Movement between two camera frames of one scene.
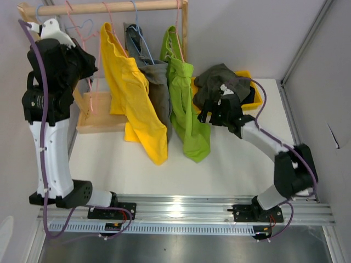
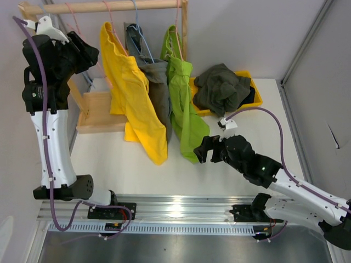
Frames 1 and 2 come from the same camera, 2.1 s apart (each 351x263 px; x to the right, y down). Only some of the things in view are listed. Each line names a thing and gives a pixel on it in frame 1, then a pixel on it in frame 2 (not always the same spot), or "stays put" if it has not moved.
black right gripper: [208, 107] → [208, 143]
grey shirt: [156, 73] stays put
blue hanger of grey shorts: [141, 35] stays put
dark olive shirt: [207, 84] stays put
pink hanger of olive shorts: [84, 38] → [78, 30]
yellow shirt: [130, 97] stays put
